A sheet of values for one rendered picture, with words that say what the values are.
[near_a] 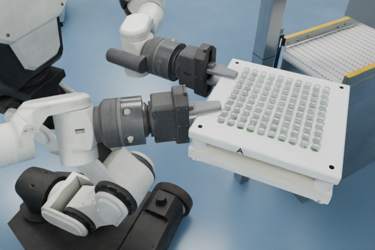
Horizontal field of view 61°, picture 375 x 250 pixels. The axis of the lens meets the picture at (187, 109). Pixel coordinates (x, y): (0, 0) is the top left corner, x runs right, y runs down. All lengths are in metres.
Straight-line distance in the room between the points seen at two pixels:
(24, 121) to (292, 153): 0.41
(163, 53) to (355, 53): 0.79
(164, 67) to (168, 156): 1.18
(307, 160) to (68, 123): 0.39
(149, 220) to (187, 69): 0.85
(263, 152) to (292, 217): 1.18
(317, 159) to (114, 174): 0.60
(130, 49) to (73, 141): 0.27
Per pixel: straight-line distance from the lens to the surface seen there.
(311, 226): 1.69
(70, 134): 0.56
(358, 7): 0.98
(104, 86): 2.38
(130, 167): 0.98
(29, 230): 1.53
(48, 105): 0.54
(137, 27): 0.75
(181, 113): 0.54
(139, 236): 1.36
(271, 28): 1.16
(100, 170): 0.95
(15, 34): 0.76
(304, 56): 1.20
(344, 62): 1.22
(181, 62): 0.68
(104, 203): 0.99
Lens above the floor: 1.39
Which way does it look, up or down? 41 degrees down
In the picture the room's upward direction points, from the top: straight up
